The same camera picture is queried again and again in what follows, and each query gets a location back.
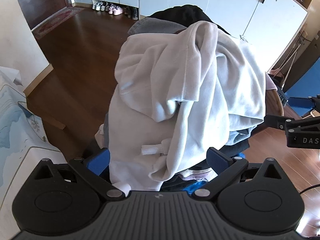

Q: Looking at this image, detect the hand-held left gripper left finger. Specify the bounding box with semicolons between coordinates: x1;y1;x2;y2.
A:
32;148;125;200

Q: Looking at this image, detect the pale pink hemmed garment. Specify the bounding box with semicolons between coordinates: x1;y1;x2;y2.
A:
179;169;213;182

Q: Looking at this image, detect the wooden wall shelf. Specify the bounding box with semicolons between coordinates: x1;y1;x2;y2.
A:
269;0;320;42

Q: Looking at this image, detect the black cable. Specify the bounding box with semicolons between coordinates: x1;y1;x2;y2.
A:
299;186;320;195

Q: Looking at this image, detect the pink cloth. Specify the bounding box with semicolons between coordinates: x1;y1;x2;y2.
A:
265;74;278;91

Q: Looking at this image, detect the white cabinet with magnets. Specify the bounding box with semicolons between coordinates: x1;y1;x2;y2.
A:
205;0;308;73

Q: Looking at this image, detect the brown wooden door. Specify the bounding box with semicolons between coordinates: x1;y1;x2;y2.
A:
12;0;69;29

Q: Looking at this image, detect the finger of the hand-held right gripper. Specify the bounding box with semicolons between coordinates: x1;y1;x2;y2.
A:
264;114;320;132
290;94;320;110

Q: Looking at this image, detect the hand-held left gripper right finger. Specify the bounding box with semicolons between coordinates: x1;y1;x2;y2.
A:
191;147;285;201

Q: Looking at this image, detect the cream drawstring garment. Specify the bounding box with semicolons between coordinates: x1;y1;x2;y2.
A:
109;25;200;193

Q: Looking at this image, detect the patterned red rug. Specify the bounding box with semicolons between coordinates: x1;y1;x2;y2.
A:
31;6;85;40

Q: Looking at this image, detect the row of shoes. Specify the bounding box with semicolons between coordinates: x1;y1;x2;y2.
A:
92;1;139;20

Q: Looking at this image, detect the bright blue garment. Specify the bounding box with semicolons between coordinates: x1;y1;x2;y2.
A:
184;152;245;194

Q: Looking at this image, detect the blue panel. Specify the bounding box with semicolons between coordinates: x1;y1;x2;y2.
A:
282;39;320;100

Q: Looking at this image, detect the white printed t-shirt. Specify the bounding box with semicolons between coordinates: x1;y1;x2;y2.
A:
149;21;267;180

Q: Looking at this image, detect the grey blue garment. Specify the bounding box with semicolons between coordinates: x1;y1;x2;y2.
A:
224;112;264;147

